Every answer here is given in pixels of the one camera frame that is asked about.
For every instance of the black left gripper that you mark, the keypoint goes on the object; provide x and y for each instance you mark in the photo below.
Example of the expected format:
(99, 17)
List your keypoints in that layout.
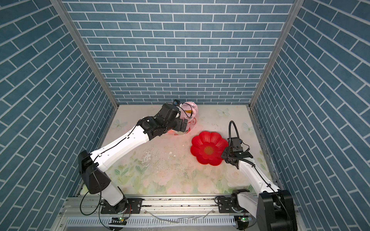
(178, 126)

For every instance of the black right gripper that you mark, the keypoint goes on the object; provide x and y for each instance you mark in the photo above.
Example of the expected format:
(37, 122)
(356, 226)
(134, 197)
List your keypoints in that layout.
(224, 154)

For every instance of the pink plastic bag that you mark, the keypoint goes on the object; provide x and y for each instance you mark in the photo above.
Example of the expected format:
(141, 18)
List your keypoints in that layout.
(189, 111)

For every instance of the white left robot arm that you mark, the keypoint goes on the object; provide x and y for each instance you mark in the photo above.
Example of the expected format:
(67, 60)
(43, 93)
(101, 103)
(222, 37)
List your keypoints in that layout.
(93, 166)

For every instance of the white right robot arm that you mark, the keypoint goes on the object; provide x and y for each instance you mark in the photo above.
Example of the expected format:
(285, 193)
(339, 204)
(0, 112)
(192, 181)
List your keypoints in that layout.
(273, 208)

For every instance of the red flower-shaped plate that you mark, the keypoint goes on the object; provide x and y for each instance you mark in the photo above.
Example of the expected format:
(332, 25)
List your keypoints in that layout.
(207, 148)

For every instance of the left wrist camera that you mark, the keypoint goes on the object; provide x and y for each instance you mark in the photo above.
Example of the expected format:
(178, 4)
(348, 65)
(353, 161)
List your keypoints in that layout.
(176, 102)

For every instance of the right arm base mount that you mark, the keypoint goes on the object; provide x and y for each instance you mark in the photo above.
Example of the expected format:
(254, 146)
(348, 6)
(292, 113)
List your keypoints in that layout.
(225, 205)

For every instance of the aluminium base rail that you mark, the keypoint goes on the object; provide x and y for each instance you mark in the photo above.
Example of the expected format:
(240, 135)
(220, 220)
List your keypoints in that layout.
(158, 213)

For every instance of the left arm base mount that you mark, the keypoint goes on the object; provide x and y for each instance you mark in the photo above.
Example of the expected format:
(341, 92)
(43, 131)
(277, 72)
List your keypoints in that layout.
(126, 205)

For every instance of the aluminium corner post left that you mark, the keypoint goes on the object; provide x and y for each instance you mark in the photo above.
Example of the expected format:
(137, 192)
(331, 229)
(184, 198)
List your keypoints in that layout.
(68, 22)

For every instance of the aluminium corner post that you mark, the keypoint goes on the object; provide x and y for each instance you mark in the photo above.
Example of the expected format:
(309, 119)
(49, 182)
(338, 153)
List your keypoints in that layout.
(293, 13)
(68, 22)

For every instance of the aluminium corner post right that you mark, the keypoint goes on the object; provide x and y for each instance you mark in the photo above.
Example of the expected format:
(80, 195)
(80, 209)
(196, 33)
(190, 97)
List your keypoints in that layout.
(293, 13)

